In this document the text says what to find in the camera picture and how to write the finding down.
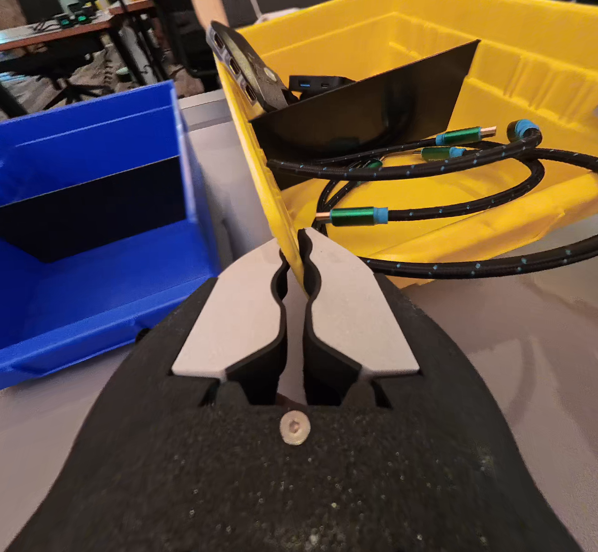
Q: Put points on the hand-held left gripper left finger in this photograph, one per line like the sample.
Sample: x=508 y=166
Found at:
x=229 y=328

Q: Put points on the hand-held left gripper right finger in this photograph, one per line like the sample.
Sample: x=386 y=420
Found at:
x=359 y=323

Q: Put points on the slim black multiport hub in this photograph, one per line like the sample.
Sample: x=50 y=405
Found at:
x=322 y=87

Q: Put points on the yellow plastic bin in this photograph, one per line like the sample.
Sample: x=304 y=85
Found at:
x=514 y=71

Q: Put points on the grey desk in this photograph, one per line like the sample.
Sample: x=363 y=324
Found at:
x=514 y=351

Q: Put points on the blue plastic bin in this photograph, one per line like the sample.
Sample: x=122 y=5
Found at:
x=117 y=304

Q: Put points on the black bin divider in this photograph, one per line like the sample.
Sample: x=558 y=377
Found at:
x=93 y=206
x=373 y=108

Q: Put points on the black office chair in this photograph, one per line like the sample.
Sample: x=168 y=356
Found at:
x=60 y=75

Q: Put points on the wooden table black legs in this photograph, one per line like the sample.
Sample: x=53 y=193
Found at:
x=56 y=33

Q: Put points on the black rounded HDMI switch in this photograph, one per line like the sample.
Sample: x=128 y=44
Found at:
x=252 y=71

